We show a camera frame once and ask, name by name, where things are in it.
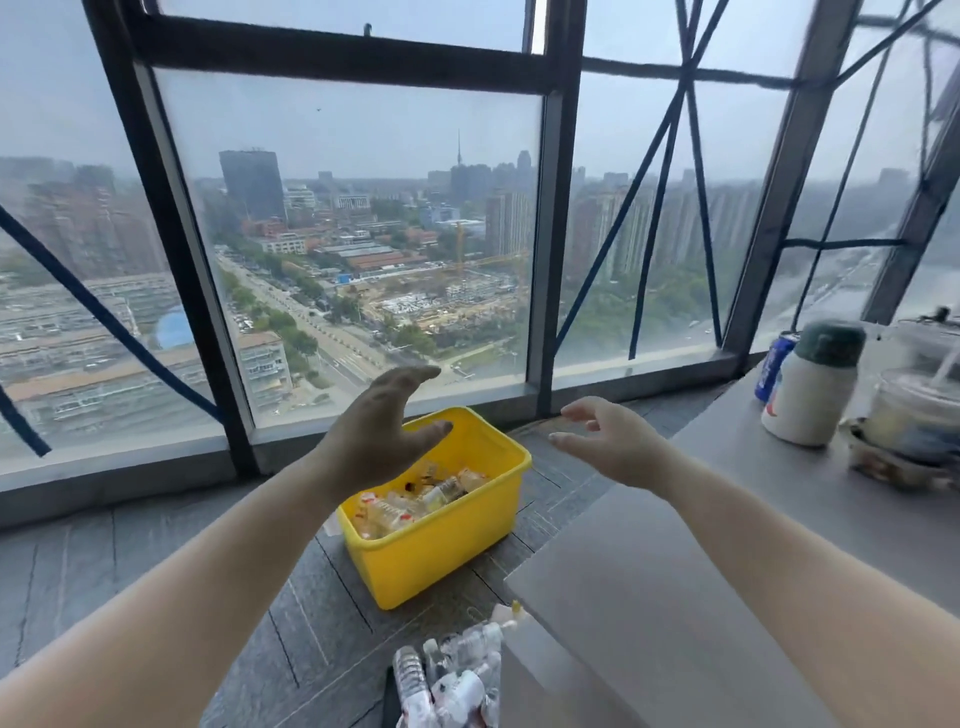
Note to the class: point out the cluster of discarded bottles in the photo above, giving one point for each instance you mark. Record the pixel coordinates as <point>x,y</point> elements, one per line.
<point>405,510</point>

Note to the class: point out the bag of bottles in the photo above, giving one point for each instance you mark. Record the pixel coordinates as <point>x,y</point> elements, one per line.
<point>450,675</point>

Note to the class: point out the cream thermos with green lid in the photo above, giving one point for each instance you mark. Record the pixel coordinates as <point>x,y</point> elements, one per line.
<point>806,397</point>

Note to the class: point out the blue drink can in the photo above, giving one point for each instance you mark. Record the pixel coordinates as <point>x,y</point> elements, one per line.
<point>772,367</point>

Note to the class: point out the person's right hand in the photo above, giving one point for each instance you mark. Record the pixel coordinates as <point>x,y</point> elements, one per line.
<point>626,450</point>

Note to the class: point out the person's left forearm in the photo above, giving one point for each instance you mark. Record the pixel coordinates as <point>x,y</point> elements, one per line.
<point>150,615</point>

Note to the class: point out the dark metal window frame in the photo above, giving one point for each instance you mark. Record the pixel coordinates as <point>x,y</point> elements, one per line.
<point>337,52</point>

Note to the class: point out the milk tea cup with straw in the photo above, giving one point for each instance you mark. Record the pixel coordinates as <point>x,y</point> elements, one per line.
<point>915,420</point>

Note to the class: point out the person's left hand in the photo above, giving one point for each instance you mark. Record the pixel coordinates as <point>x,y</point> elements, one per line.
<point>367,450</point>

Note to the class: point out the yellow plastic bin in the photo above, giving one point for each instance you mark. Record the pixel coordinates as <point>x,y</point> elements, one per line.
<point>435,555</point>

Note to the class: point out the white round stand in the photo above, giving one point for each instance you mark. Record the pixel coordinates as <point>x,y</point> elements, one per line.
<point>930,334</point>

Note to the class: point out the brown paper cup holder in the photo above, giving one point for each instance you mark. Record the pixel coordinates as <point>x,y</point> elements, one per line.
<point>885,469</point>

